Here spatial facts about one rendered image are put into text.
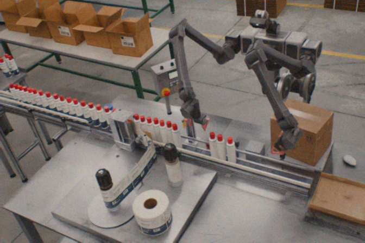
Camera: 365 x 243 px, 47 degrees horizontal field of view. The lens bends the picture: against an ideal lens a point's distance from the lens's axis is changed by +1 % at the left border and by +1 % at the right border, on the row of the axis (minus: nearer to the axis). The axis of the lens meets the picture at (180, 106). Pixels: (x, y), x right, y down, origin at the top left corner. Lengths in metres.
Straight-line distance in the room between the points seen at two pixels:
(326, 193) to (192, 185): 0.77
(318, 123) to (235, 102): 2.19
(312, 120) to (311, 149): 0.18
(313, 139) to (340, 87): 2.39
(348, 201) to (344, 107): 2.17
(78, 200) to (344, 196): 1.57
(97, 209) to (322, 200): 1.31
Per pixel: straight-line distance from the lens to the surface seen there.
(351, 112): 4.54
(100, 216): 2.53
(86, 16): 4.67
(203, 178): 2.59
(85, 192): 2.71
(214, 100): 4.72
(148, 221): 2.28
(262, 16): 2.41
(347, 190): 2.61
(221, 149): 2.60
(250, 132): 2.96
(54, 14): 4.95
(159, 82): 2.52
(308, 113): 2.65
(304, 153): 2.65
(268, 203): 2.50
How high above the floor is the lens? 2.74
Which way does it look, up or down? 36 degrees down
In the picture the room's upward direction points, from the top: 10 degrees counter-clockwise
